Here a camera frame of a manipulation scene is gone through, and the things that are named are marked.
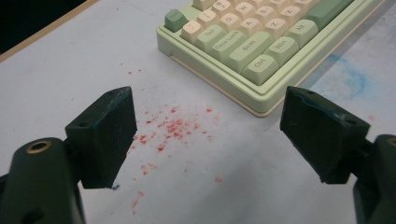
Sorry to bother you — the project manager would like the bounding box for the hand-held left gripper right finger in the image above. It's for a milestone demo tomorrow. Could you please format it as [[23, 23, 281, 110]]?
[[279, 86, 372, 185]]

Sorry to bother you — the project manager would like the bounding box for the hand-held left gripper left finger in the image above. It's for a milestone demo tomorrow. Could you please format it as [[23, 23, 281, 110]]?
[[64, 86, 138, 190]]

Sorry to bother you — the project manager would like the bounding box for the green and cream keyboard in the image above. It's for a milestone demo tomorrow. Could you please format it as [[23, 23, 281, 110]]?
[[156, 0, 387, 119]]

